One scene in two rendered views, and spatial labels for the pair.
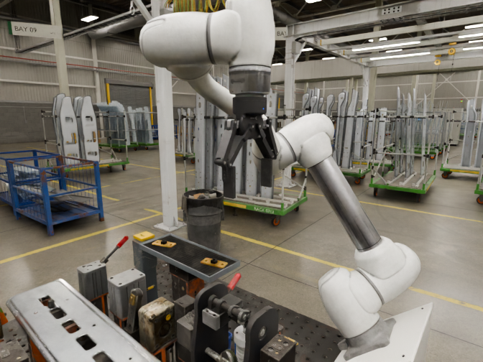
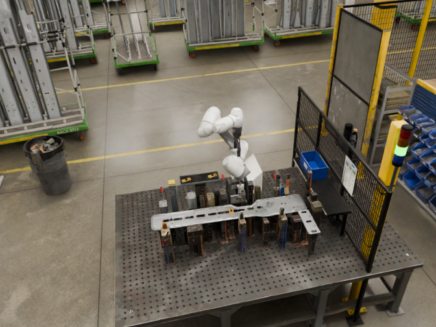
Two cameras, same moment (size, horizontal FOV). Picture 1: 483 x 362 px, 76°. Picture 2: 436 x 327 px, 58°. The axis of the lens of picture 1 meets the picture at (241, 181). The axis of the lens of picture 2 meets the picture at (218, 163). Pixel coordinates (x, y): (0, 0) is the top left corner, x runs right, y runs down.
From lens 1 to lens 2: 303 cm
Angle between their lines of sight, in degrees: 49
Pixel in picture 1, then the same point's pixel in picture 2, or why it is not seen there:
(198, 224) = (55, 169)
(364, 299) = (240, 163)
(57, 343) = (195, 220)
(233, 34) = (239, 122)
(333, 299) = (232, 168)
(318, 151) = not seen: hidden behind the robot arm
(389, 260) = (242, 147)
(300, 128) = (213, 117)
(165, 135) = not seen: outside the picture
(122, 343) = (209, 209)
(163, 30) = (225, 127)
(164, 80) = not seen: outside the picture
